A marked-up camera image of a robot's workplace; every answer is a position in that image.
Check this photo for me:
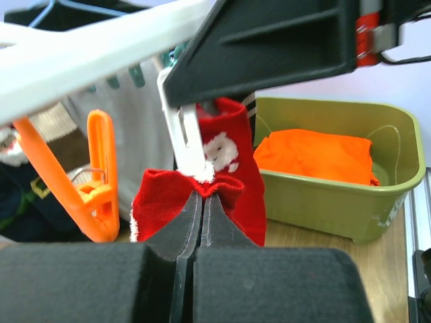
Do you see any white round sock hanger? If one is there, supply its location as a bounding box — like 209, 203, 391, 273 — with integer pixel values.
1, 1, 212, 124

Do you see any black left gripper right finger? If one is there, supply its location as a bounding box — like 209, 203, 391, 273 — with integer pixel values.
193, 195, 373, 322

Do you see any cream brown striped sock front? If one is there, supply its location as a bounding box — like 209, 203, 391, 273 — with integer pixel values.
30, 102, 91, 184

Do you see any white clothes peg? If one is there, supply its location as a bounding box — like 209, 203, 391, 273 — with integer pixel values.
157, 67, 205, 176

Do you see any orange clothes peg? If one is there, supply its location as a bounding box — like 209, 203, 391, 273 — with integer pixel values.
13, 109, 121, 244

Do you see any navy santa sock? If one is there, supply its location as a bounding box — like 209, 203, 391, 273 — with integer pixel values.
1, 126, 89, 242

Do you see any red black santa sock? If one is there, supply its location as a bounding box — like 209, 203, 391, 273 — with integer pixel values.
198, 98, 267, 246

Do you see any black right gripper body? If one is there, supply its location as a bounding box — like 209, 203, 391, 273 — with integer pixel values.
356, 1, 430, 67

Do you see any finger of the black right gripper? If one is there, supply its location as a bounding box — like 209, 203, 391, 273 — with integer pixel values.
166, 0, 359, 106

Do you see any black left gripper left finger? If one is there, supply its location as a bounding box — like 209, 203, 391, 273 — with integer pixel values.
1, 193, 202, 322

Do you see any light blue wire hanger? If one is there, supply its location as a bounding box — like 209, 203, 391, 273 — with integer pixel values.
29, 1, 130, 31

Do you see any orange cloth in bin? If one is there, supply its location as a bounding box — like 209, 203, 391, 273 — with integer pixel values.
254, 129, 380, 186

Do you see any green plastic bin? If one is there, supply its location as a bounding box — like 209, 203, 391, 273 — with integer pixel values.
255, 97, 426, 244

